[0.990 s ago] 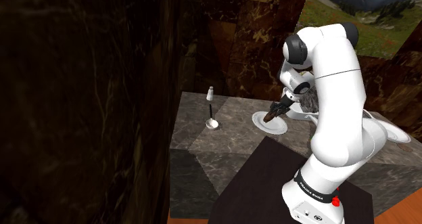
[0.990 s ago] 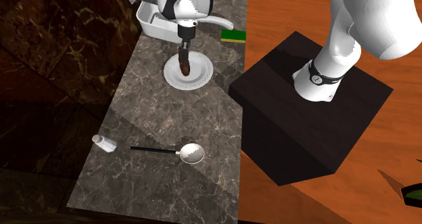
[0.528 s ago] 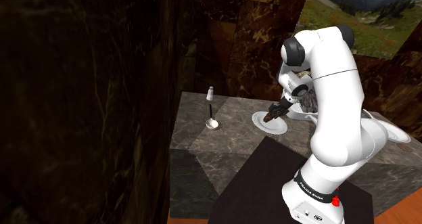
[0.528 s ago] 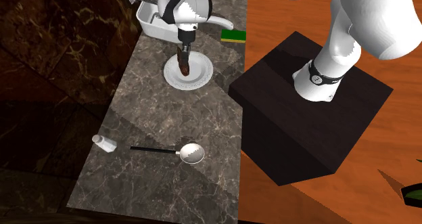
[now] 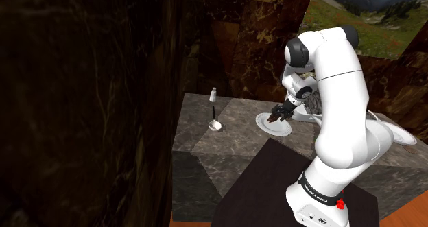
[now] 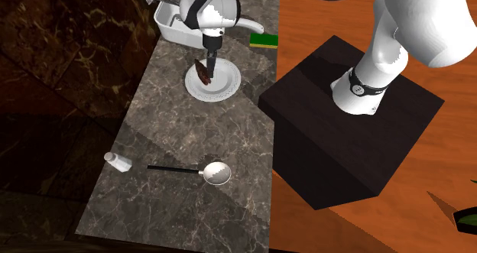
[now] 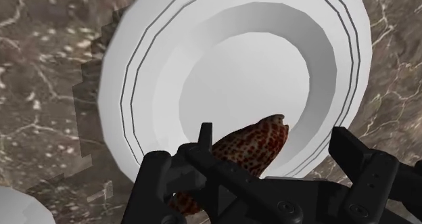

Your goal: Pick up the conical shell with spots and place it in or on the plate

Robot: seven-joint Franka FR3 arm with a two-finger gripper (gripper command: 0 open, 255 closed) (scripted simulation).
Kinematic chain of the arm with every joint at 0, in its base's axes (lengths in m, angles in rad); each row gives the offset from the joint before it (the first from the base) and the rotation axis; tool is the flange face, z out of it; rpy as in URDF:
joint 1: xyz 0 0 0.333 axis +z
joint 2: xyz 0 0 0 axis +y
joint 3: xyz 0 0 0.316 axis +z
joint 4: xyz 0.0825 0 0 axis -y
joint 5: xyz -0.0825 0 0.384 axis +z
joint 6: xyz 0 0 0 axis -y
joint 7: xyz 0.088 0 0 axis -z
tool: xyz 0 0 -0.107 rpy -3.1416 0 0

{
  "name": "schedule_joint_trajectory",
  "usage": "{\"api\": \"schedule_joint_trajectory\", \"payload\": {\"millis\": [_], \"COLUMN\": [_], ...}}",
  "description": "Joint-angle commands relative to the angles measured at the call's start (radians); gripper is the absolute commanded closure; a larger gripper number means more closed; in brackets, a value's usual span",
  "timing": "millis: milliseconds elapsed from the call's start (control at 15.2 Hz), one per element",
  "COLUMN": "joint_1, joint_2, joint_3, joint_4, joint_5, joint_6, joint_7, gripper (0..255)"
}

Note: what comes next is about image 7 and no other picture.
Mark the red spotted cone shell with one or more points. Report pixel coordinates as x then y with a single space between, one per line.
254 144

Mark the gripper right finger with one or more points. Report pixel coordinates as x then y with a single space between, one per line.
369 170

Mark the white plate with grey rings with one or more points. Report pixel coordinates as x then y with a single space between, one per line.
237 78

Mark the white round dish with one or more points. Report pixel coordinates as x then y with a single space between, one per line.
19 207

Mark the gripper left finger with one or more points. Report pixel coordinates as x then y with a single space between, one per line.
158 180

